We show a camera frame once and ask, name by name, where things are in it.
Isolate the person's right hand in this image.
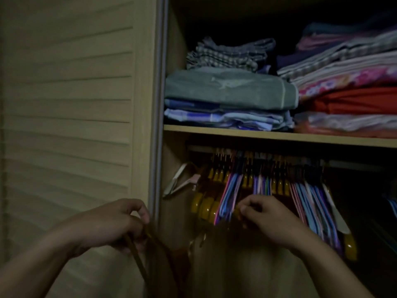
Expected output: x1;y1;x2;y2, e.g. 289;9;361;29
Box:
237;195;308;250

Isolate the person's left hand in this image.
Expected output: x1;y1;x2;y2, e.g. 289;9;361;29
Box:
70;198;151;256

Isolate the brown strap garment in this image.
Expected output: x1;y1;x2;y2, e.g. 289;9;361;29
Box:
122;212;207;298

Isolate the person's right forearm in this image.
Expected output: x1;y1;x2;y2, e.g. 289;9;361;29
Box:
288;228;375;298

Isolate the person's left forearm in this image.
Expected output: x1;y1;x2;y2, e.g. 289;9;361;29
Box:
0;228;82;298

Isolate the white plastic hanger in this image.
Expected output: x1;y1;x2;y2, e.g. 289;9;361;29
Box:
163;162;201;199

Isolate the row of coloured hangers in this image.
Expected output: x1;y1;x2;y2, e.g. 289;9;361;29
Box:
190;148;358;262

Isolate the wooden wardrobe shelf board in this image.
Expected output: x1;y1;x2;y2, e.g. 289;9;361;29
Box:
163;124;397;149

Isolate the wooden wardrobe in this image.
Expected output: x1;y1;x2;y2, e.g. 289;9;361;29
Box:
158;0;397;298

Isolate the light blue plaid folded cloth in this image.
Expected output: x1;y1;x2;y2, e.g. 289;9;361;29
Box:
164;108;295;131

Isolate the beige louvred wardrobe door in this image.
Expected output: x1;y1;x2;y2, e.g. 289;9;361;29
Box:
0;0;169;298

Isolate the dark blue folded cloth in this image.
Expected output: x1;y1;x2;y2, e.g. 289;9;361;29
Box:
164;99;239;114

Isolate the green folded towel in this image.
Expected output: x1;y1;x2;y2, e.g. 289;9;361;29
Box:
164;67;299;111

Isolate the white patterned folded cloth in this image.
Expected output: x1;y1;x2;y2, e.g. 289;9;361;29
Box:
294;111;397;132

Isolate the red folded cloth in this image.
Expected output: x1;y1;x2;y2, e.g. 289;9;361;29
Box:
305;87;397;115

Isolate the navy folded cloth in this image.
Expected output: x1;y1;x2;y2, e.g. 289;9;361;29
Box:
275;50;330;71

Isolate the grey checked folded cloth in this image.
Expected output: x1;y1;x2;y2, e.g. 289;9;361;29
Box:
186;36;276;73

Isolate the pink floral folded cloth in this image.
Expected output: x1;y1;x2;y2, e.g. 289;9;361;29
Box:
298;65;397;101

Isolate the white striped folded cloth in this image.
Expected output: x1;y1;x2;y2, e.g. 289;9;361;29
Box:
290;51;397;88

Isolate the grey striped folded cloth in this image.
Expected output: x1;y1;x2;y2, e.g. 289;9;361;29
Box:
277;30;397;80

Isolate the teal folded cloth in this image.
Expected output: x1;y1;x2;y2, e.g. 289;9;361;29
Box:
302;12;397;37

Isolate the metal clothes rail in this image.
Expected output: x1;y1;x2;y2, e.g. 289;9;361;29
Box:
186;145;397;173

